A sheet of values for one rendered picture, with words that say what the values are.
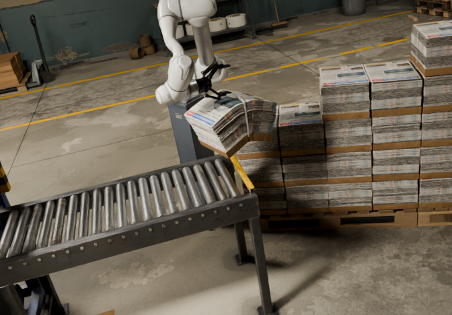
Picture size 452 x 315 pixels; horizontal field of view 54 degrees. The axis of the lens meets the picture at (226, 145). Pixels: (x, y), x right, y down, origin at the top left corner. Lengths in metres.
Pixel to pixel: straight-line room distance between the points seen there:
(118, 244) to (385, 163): 1.75
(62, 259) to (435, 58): 2.25
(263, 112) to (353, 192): 1.02
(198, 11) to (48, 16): 6.95
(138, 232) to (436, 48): 1.90
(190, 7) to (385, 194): 1.73
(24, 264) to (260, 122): 1.34
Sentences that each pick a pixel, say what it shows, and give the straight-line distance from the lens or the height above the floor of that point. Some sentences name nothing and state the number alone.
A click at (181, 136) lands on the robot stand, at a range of 3.17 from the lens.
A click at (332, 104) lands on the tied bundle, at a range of 2.84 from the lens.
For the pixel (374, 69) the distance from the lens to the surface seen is 3.03.
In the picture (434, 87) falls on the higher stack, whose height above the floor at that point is 1.00.
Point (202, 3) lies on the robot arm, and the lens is 2.53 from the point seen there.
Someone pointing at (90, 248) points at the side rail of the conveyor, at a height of 0.76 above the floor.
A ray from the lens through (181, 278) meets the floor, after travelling 3.08.
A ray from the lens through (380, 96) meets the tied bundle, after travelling 2.86.
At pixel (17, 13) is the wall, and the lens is 9.40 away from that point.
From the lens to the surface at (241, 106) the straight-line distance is 2.31.
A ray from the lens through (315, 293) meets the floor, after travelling 2.85.
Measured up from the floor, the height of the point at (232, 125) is 1.10.
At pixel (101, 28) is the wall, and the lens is 9.30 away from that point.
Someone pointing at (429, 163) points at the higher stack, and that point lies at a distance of 3.12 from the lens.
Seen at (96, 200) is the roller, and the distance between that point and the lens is 2.54.
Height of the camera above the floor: 2.01
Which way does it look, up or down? 26 degrees down
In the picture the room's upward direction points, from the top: 10 degrees counter-clockwise
